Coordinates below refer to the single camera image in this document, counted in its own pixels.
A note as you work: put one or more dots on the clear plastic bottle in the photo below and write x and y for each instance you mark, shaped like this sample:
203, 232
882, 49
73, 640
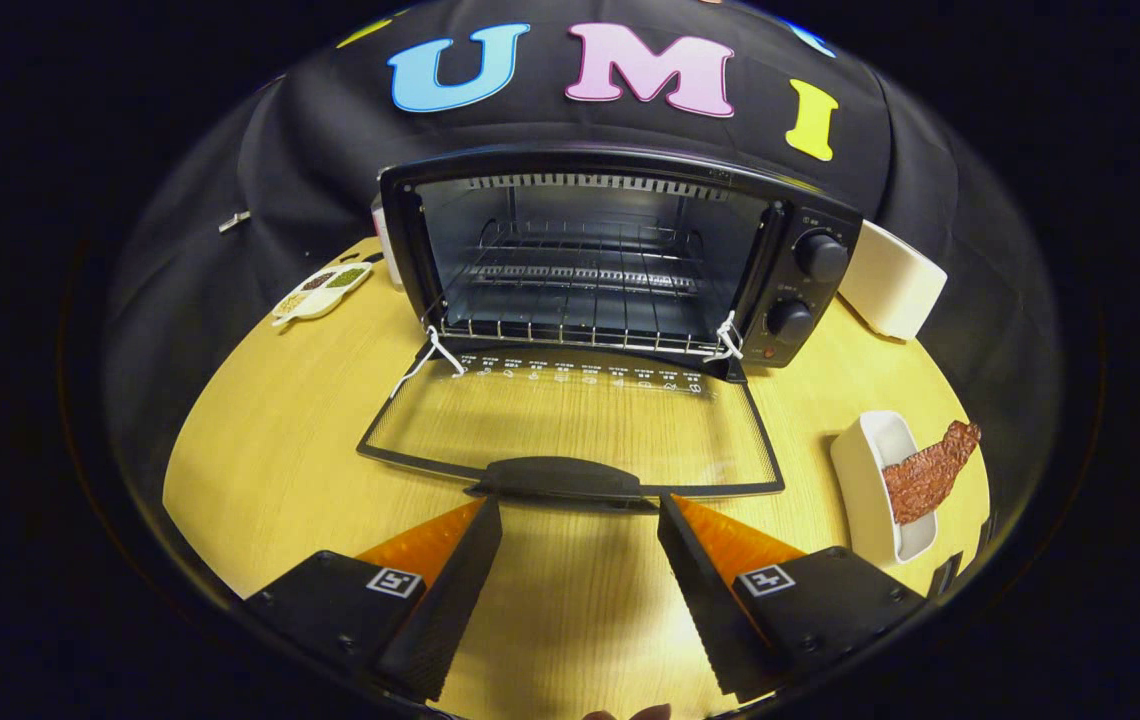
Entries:
385, 250

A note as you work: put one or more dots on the cream slot toaster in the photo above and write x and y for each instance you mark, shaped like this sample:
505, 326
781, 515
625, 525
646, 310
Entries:
890, 280

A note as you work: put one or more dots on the brown meat strip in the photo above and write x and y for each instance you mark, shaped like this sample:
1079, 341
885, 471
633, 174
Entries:
925, 475

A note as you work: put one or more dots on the metal cloth clip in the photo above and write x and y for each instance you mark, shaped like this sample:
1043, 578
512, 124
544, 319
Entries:
235, 221

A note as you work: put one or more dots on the black backdrop cloth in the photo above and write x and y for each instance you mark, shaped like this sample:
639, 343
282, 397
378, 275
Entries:
280, 150

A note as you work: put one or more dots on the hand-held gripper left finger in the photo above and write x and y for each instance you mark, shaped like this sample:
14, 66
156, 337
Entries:
450, 610

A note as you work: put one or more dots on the white rectangular dish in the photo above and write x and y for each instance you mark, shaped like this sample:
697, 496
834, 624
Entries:
865, 480

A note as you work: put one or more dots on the white divided spice tray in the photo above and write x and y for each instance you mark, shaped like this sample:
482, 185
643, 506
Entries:
320, 290

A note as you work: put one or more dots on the black toaster oven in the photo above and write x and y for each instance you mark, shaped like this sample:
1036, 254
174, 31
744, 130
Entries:
790, 320

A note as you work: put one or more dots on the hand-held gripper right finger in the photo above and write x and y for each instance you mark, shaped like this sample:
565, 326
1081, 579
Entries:
705, 600

